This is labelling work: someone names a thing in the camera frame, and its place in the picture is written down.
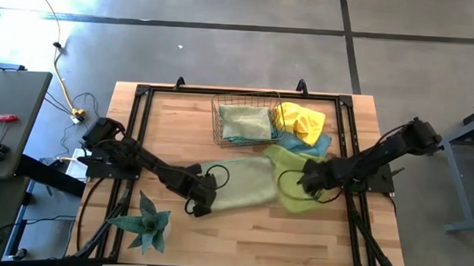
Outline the yellow power cable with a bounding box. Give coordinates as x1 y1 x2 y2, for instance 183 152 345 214
22 0 87 116

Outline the wire basket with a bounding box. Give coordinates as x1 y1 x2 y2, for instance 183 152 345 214
208 89 289 152

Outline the light blue microfiber towel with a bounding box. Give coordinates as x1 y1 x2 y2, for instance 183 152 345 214
223 123 280 146

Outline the grey side table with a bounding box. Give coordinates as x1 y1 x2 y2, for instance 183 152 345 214
0 69 54 182

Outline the black aluminium table frame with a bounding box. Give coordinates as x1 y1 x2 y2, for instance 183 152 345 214
66 70 416 266

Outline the pale green microfiber towel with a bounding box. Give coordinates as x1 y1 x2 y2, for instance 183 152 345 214
217 103 275 143

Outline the white box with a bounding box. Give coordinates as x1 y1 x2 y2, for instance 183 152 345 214
64 147 94 183

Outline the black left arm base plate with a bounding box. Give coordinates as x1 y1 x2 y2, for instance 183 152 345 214
76 146 146 182

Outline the black table cable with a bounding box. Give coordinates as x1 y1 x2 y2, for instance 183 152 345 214
74 175 106 253

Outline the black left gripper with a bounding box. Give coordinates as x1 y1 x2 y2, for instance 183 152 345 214
179 163 221 208

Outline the teal blue microfiber towel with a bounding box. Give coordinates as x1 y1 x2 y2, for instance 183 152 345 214
277 131 333 159

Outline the black floor cable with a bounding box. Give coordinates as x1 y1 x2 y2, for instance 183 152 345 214
39 88 100 160

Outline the yellow cable plug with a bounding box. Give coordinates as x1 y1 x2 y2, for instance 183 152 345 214
69 107 87 126

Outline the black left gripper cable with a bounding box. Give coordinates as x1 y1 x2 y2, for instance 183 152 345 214
183 162 232 219

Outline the black table beam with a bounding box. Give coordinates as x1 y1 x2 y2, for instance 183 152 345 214
15 153 89 199

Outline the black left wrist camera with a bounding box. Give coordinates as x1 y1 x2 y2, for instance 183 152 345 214
192 201 214 220

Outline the red-handled T-handle tool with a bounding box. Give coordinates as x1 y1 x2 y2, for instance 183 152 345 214
0 113 20 145

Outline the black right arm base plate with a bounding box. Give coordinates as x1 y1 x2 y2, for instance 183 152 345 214
336 159 406 196

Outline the green succulent in white pot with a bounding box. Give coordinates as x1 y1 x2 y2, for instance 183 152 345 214
102 188 175 256

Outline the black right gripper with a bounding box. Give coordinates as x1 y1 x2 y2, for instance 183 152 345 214
297 156 344 197

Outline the lime green fluffy towel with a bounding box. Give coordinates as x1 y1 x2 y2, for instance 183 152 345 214
259 143 339 216

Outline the yellow microfiber towel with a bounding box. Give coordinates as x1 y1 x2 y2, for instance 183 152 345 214
273 101 328 148

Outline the blue-grey metal table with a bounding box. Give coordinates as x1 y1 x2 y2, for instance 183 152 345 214
418 97 474 236

